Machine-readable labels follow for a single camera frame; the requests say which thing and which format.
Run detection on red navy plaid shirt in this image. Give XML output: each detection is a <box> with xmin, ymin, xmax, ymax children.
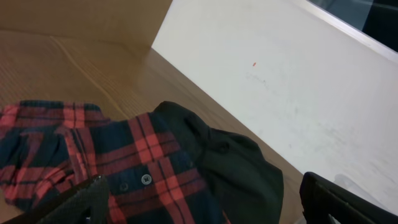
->
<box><xmin>1</xmin><ymin>101</ymin><xmax>228</xmax><ymax>223</ymax></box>

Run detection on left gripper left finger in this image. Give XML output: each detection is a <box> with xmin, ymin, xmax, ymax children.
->
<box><xmin>5</xmin><ymin>175</ymin><xmax>109</xmax><ymax>224</ymax></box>

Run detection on black shirt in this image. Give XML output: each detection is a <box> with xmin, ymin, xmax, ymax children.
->
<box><xmin>154</xmin><ymin>101</ymin><xmax>284</xmax><ymax>223</ymax></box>

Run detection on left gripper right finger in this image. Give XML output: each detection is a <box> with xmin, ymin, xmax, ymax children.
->
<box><xmin>299</xmin><ymin>172</ymin><xmax>397</xmax><ymax>224</ymax></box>

